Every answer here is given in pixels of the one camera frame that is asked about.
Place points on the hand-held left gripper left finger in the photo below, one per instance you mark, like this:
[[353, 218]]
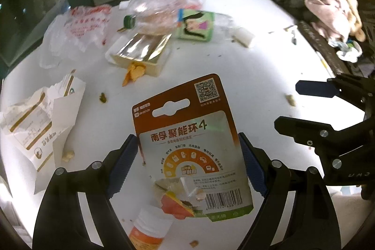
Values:
[[121, 168]]

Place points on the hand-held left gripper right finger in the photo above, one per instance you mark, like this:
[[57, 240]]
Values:
[[255, 171]]

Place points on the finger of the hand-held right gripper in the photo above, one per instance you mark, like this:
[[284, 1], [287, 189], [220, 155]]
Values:
[[315, 89], [307, 132]]

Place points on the brown battery package card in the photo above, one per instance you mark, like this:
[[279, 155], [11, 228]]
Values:
[[190, 135]]

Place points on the gold cardboard box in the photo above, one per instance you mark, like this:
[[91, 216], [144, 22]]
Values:
[[143, 48]]

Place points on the white pen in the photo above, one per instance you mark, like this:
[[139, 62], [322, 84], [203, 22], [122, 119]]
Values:
[[325, 64]]

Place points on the dark printed board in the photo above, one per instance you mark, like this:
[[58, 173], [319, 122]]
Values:
[[319, 45]]

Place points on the crumpled white wrapper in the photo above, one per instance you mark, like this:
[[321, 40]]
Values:
[[348, 50]]

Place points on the orange bottle white cap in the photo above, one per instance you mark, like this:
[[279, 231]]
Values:
[[149, 229]]

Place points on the pink towel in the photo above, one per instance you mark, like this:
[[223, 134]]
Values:
[[325, 12]]

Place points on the tan plush toy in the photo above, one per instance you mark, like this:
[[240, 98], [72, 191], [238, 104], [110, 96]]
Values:
[[356, 12]]

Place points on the small white bottle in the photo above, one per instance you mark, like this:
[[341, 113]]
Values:
[[244, 37]]

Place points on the torn white paper envelope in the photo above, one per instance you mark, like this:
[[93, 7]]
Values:
[[41, 127]]

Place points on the orange peel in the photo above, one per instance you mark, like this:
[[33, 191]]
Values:
[[133, 74]]

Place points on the green label plastic bottle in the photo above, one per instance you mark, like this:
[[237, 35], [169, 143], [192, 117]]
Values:
[[193, 24]]

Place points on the white red-print plastic bag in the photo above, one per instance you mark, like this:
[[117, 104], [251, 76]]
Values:
[[79, 27]]

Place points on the clear plastic bag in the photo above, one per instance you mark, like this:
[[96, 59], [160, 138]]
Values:
[[158, 4]]

